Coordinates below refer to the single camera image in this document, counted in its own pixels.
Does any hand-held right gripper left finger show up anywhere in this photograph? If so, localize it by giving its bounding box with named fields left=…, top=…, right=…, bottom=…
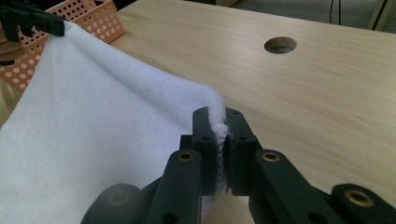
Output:
left=146, top=106, right=219, bottom=224

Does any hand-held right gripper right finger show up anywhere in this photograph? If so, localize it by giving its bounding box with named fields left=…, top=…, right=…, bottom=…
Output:
left=223, top=106, right=344, bottom=224

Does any pink perforated plastic basket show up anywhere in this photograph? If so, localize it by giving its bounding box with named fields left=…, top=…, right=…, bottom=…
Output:
left=0, top=0, right=126, bottom=93

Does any white printed cloth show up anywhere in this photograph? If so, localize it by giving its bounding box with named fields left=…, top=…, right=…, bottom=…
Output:
left=0, top=21, right=233, bottom=224

